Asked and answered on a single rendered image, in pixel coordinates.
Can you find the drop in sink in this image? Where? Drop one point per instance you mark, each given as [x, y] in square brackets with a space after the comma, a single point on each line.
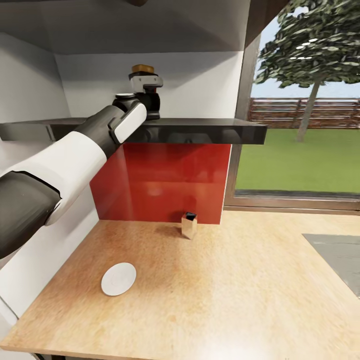
[342, 253]

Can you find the fixed window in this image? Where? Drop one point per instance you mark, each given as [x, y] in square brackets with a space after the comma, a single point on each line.
[300, 77]

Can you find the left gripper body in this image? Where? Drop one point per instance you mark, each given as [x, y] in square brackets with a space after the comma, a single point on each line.
[152, 100]

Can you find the bottle of coffee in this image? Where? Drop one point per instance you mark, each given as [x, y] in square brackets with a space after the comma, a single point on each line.
[145, 70]

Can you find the saucer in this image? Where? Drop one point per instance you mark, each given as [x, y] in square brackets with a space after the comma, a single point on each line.
[118, 279]

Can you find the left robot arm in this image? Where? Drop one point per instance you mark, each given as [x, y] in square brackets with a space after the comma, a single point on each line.
[41, 189]

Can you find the fridge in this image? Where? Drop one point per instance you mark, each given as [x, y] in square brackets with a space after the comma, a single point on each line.
[31, 90]

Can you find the water glass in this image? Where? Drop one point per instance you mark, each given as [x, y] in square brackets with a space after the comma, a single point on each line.
[189, 225]

